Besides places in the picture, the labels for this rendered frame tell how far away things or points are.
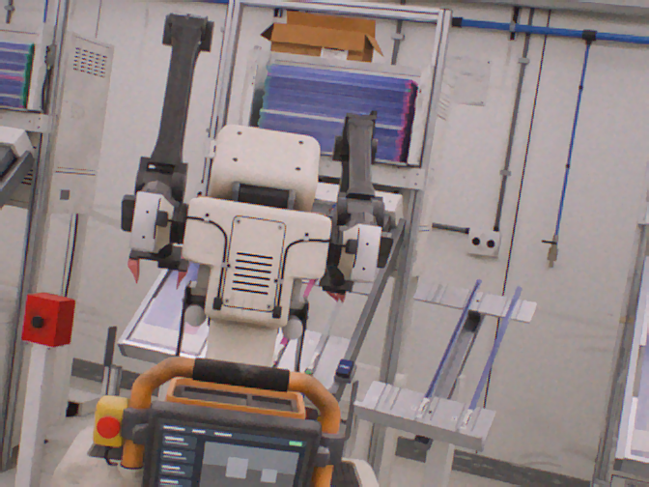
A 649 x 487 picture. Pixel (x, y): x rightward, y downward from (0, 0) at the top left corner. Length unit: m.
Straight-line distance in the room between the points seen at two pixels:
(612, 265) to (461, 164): 0.84
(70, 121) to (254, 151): 2.03
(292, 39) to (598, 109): 1.59
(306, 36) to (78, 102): 0.98
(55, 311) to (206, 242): 1.41
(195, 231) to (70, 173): 2.11
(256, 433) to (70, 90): 2.56
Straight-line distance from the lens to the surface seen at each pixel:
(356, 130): 2.21
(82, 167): 3.88
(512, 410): 4.49
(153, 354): 2.78
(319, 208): 2.99
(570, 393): 4.45
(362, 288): 2.81
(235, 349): 1.81
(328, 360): 2.65
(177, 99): 1.98
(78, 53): 3.80
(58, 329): 3.11
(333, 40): 3.43
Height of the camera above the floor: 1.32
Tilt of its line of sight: 4 degrees down
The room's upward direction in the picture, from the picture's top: 9 degrees clockwise
